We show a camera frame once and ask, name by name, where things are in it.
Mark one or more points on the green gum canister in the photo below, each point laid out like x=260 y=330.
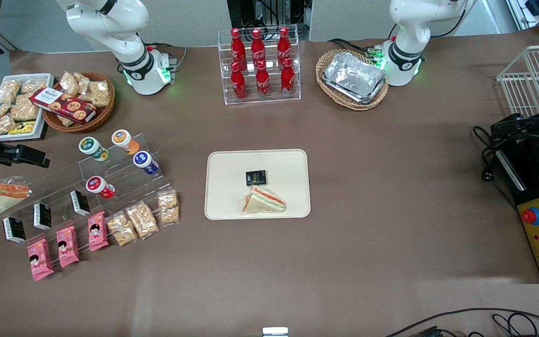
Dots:
x=92 y=148

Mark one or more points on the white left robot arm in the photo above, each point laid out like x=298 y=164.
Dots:
x=405 y=28

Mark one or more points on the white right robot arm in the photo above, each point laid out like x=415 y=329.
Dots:
x=110 y=18

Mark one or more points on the white rectangular tray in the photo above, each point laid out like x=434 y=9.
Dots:
x=40 y=124

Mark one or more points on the black gum box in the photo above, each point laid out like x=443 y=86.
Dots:
x=80 y=202
x=256 y=178
x=42 y=216
x=14 y=230

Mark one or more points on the red gum canister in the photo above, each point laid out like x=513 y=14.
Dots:
x=99 y=186

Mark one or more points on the orange gum canister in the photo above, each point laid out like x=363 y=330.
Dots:
x=124 y=141

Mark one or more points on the blue gum canister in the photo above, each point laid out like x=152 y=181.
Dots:
x=145 y=162

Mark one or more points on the aluminium foil tray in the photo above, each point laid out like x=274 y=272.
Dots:
x=353 y=75

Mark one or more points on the beige plastic tray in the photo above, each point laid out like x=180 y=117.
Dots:
x=227 y=187

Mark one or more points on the yellow black snack pack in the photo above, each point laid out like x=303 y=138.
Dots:
x=21 y=128

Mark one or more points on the clear acrylic stepped display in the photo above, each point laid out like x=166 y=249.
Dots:
x=63 y=178

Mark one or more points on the black sealing machine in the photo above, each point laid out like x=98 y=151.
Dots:
x=531 y=187

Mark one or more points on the red cookie box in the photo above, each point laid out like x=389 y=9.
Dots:
x=63 y=105

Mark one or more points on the round dark wicker basket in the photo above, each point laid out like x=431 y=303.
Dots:
x=103 y=112

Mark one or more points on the red emergency stop button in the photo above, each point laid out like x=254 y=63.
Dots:
x=530 y=216

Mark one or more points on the pink snack pack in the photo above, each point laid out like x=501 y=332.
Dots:
x=97 y=231
x=67 y=246
x=40 y=260

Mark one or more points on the clear wrapped cracker pack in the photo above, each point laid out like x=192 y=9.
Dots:
x=121 y=229
x=142 y=220
x=168 y=207

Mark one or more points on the brown table cover sheet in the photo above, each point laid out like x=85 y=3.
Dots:
x=391 y=210

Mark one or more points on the oval light wicker basket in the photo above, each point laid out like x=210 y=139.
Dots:
x=325 y=61

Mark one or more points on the red cola bottle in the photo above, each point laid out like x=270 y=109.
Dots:
x=238 y=84
x=262 y=83
x=284 y=47
x=237 y=49
x=287 y=80
x=258 y=49

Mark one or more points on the clear acrylic bottle rack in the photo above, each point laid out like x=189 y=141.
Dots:
x=272 y=99

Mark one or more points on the black equipment rack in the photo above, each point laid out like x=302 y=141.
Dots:
x=260 y=11

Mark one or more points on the aluminium frame shelf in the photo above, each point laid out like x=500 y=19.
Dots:
x=536 y=9

